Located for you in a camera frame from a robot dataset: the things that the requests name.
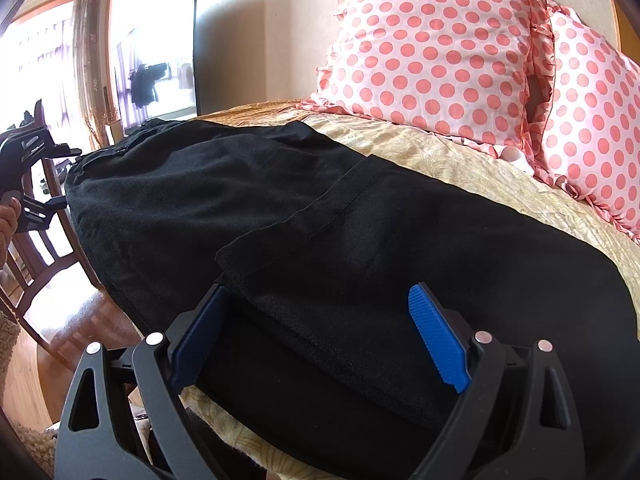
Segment left pink polka-dot pillow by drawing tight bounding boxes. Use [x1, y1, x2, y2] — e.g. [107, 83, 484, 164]
[300, 0, 546, 156]

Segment person's left hand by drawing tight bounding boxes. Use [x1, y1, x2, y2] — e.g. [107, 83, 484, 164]
[0, 197, 22, 268]

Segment black flat television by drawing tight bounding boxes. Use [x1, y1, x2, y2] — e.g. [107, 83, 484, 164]
[113, 0, 198, 131]

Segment cream gold patterned bedspread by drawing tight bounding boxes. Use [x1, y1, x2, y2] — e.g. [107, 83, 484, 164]
[180, 101, 639, 479]

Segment black pants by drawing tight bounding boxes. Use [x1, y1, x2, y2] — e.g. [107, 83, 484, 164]
[65, 120, 639, 479]

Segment dark wooden chair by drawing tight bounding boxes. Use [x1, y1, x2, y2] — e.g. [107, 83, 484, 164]
[1, 101, 101, 370]

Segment patterned window curtain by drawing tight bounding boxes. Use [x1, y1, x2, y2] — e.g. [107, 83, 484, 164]
[73, 0, 117, 150]

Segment wooden headboard frame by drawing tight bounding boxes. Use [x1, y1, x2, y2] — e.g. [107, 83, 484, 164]
[612, 0, 640, 64]

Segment pink polka-dot pillow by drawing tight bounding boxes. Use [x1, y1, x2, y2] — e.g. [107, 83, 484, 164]
[529, 6, 639, 240]
[300, 0, 546, 156]

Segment right pink polka-dot pillow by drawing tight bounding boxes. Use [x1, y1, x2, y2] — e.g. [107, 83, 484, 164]
[529, 6, 639, 240]

